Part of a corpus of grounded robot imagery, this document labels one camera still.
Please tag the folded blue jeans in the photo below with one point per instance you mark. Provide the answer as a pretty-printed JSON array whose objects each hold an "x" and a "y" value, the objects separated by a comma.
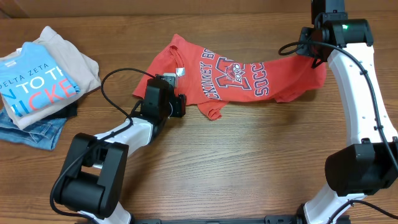
[{"x": 43, "y": 134}]

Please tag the beige folded garment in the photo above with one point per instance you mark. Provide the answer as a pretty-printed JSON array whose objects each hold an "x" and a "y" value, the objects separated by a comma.
[{"x": 82, "y": 69}]

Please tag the light blue folded t-shirt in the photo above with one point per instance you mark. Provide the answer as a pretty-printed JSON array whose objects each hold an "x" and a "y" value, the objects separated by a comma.
[{"x": 33, "y": 80}]

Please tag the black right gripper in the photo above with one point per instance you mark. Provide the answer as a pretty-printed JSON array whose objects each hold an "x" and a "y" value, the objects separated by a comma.
[{"x": 301, "y": 50}]

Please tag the red printed t-shirt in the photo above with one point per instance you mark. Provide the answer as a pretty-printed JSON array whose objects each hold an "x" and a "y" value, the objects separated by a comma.
[{"x": 211, "y": 81}]

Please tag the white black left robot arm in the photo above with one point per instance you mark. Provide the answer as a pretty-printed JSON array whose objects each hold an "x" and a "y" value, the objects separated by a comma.
[{"x": 91, "y": 178}]

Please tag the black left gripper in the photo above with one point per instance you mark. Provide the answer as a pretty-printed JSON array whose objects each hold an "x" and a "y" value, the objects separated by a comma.
[{"x": 180, "y": 104}]

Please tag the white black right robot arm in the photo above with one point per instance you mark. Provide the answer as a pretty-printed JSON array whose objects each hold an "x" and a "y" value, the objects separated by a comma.
[{"x": 368, "y": 163}]

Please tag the black folded garment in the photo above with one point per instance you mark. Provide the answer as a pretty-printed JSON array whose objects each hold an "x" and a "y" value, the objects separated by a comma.
[{"x": 67, "y": 112}]

